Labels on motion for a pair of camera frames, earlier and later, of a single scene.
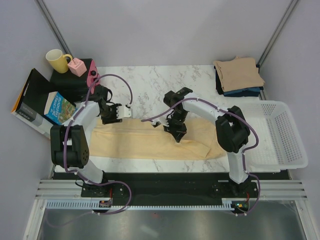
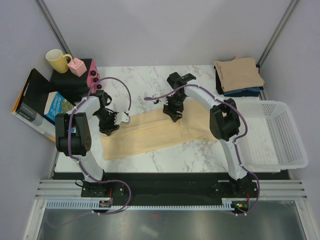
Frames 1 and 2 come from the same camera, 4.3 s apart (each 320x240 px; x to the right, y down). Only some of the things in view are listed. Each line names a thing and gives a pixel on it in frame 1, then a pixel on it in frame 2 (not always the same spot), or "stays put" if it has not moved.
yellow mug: x=58 y=61 stays put
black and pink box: x=78 y=88 stays put
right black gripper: x=178 y=133 to x=171 y=111
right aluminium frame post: x=277 y=32 stays put
